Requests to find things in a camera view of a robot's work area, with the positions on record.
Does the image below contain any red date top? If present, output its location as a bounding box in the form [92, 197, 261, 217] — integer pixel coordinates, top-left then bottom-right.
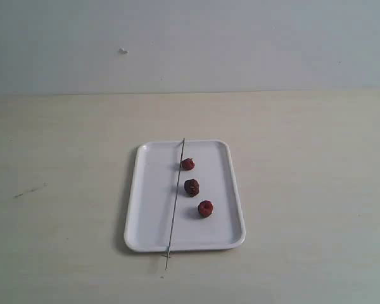
[180, 158, 195, 171]

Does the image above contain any thin metal skewer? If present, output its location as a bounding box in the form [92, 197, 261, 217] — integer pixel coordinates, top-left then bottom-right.
[165, 137, 186, 272]

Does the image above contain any red date bottom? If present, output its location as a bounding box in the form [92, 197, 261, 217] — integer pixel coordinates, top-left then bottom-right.
[198, 200, 213, 218]

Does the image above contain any dark red date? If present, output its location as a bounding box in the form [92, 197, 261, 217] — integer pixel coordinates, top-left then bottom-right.
[184, 179, 200, 197]

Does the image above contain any white rectangular plastic tray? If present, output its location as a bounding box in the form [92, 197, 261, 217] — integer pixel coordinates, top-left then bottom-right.
[124, 139, 246, 253]

